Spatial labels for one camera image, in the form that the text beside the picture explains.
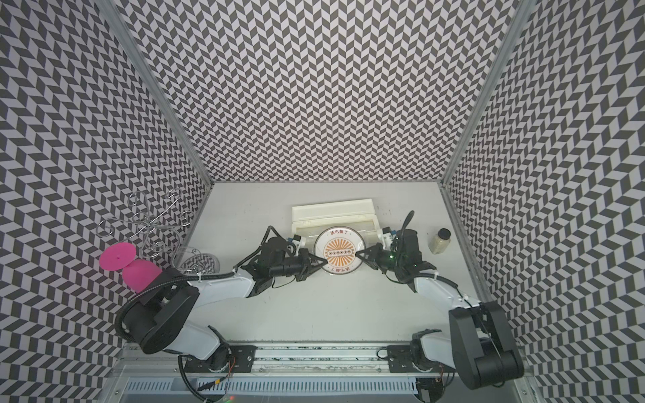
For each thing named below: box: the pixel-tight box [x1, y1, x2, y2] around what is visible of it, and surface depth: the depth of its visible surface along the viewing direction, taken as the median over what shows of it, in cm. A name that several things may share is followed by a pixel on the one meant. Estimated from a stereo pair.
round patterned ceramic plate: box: [313, 225, 367, 276], surface depth 85 cm
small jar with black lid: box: [427, 227, 452, 255], surface depth 91 cm
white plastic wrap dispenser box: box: [291, 198, 381, 236], surface depth 97 cm
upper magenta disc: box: [99, 241, 137, 272], surface depth 61 cm
